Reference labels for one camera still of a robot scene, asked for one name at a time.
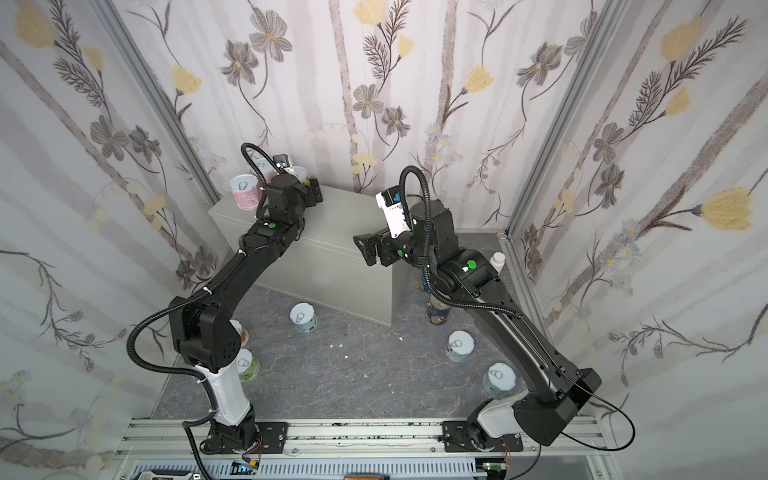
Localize yellow can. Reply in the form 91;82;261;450
292;166;309;184

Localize pink can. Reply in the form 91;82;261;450
254;157;278;184
229;174;261;210

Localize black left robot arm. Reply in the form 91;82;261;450
126;142;322;457

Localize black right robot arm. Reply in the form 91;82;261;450
354;165;602;446

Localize grey metal cabinet counter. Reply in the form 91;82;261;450
208;182;416;328

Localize dark blue can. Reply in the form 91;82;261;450
425;295;451;326

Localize teal can near cabinet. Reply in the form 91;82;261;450
289;302;317;333

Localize white plastic bottle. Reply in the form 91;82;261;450
489;251;506;273

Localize light blue can right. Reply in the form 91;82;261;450
445;330;475;363

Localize orange can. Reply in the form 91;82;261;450
230;319;249;348

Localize light can far right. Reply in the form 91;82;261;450
482;362;517;399

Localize green can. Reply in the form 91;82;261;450
236;348;260;383

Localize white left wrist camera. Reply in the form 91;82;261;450
272;154;293;172

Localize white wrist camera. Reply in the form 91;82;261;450
375;186;410;238
272;154;293;172

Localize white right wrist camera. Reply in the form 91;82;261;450
375;186;410;238

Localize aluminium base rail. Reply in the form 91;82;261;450
116;417;607;480

